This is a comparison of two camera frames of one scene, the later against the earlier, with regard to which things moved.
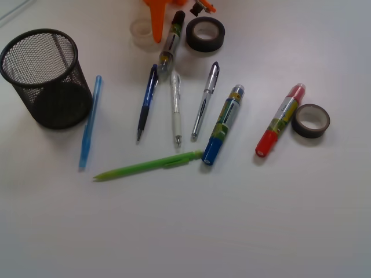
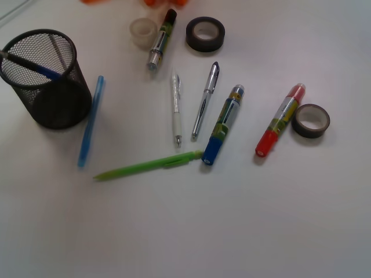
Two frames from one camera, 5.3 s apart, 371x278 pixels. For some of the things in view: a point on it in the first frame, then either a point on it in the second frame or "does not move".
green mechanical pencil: [169, 162] does not move
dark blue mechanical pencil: [153, 81] -> [42, 69]
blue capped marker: [214, 145] does not move
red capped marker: [280, 120] does not move
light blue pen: [89, 121] does not move
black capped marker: [167, 57] -> [164, 31]
